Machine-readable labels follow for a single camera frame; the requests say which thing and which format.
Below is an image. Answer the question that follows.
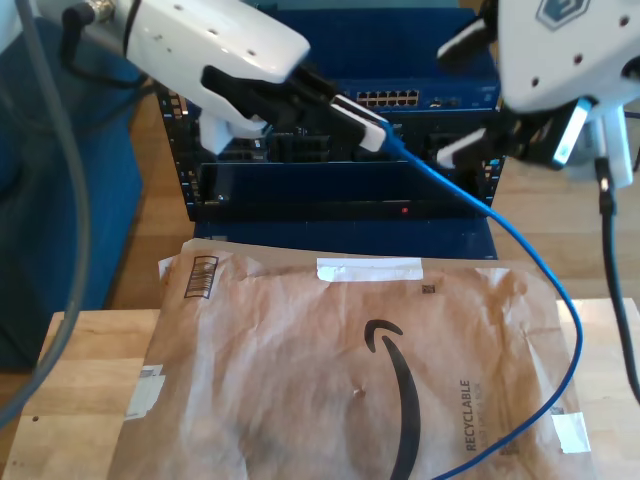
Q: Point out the blue network cable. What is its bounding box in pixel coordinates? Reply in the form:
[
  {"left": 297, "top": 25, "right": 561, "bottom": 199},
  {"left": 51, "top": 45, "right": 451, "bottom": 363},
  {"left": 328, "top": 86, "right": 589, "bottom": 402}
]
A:
[{"left": 377, "top": 117, "right": 585, "bottom": 480}]

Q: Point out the black rack server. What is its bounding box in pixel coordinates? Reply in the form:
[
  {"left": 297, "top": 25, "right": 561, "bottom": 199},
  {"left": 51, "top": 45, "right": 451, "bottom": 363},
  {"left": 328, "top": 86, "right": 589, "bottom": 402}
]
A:
[{"left": 219, "top": 113, "right": 501, "bottom": 164}]

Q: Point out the black rack shelf tray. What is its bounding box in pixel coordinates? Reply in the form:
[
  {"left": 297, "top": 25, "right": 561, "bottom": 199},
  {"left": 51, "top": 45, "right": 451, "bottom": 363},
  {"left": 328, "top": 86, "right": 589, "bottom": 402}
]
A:
[{"left": 192, "top": 159, "right": 494, "bottom": 221}]

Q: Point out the blue sofa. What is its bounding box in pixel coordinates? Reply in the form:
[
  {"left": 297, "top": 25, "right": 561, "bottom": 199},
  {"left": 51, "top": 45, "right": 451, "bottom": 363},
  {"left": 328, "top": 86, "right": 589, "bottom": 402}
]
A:
[{"left": 0, "top": 19, "right": 146, "bottom": 374}]

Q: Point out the brown paper mailer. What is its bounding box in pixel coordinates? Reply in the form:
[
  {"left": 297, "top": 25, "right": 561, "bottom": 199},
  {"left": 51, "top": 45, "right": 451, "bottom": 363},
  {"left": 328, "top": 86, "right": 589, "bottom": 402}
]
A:
[{"left": 107, "top": 238, "right": 599, "bottom": 480}]

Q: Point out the blue network switch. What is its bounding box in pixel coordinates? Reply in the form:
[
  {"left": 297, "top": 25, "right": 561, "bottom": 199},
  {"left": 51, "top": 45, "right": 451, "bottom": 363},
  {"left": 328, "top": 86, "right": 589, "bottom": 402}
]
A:
[{"left": 259, "top": 0, "right": 503, "bottom": 114}]

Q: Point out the blue rack base plate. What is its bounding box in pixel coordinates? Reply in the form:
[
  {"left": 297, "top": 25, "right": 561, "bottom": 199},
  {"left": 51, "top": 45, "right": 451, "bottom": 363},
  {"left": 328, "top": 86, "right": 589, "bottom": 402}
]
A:
[{"left": 193, "top": 217, "right": 499, "bottom": 260}]

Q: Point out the black rack frame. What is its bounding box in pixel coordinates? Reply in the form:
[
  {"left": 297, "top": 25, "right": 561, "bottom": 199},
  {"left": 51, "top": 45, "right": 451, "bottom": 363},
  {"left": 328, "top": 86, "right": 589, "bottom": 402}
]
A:
[{"left": 155, "top": 79, "right": 507, "bottom": 224}]

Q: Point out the short black wrist cable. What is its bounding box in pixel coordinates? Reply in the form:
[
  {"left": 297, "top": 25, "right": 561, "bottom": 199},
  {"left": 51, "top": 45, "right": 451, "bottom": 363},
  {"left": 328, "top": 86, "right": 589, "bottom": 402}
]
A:
[{"left": 60, "top": 3, "right": 151, "bottom": 90}]

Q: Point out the black camera cable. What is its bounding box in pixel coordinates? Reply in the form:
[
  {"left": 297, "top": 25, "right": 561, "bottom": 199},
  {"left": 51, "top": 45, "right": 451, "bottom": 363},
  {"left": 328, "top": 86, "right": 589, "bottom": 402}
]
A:
[{"left": 593, "top": 156, "right": 640, "bottom": 409}]

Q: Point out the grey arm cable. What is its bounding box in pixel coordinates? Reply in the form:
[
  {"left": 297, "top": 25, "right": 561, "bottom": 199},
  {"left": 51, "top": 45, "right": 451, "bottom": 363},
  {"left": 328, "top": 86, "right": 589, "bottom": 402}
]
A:
[{"left": 0, "top": 0, "right": 92, "bottom": 431}]

